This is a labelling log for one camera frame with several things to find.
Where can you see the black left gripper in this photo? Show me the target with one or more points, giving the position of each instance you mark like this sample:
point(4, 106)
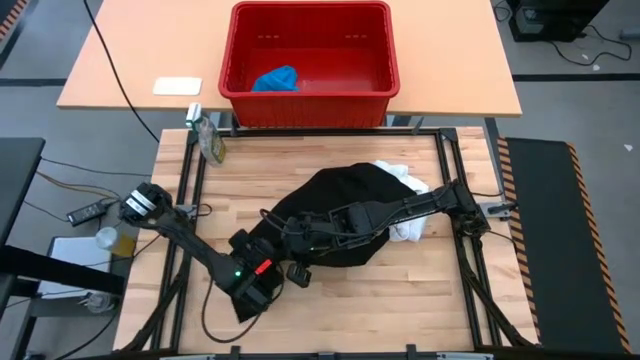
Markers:
point(260, 280)

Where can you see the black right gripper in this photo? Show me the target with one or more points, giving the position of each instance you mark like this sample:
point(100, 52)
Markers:
point(320, 232)

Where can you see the black garment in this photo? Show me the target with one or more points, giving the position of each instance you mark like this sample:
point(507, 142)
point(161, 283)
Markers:
point(340, 190)

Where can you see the white button shirt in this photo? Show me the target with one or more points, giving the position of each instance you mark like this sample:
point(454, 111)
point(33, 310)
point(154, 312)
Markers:
point(410, 227)

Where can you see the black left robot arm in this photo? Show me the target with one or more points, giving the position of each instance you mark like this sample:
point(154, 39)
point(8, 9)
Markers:
point(190, 240)

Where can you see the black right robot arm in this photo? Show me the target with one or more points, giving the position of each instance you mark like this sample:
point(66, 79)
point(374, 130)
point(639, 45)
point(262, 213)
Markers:
point(425, 202)

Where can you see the red plastic laundry basket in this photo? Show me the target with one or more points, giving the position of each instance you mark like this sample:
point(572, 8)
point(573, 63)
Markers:
point(310, 107)

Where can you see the clear plastic bottle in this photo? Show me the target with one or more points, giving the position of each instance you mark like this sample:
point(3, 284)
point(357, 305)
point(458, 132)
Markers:
point(107, 238)

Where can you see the blue garment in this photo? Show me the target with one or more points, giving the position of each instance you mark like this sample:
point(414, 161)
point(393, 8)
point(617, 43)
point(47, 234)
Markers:
point(277, 80)

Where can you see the black power adapter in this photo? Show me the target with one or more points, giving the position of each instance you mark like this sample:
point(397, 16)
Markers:
point(87, 212)

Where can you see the white board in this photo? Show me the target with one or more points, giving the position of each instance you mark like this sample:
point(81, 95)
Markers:
point(75, 252)

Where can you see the white rectangular device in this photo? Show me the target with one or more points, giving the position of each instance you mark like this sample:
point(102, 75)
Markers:
point(177, 86)

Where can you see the black striped-edge floor mat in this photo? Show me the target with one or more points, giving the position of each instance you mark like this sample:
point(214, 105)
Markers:
point(550, 250)

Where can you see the beige wooden table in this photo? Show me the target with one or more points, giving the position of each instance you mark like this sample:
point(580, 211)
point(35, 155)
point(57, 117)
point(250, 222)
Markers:
point(150, 40)

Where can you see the black desk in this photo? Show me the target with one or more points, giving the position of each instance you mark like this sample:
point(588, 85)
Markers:
point(17, 180)

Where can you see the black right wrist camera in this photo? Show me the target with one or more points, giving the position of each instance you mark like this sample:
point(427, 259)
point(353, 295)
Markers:
point(299, 274)

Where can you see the silver aluminium rail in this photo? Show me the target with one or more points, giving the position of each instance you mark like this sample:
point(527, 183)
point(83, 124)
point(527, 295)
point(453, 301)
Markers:
point(465, 356)
point(187, 357)

